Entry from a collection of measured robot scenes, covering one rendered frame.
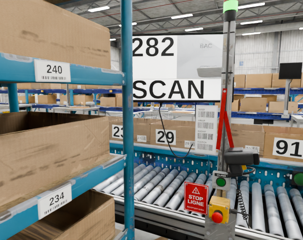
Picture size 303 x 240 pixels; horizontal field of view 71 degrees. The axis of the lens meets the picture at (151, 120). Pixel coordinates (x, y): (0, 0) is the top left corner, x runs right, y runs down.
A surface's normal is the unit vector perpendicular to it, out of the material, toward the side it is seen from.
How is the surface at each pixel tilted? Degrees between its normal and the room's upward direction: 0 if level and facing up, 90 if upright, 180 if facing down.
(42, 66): 90
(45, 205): 90
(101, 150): 90
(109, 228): 90
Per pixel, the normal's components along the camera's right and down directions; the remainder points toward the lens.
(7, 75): 0.91, 0.06
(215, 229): -0.43, 0.12
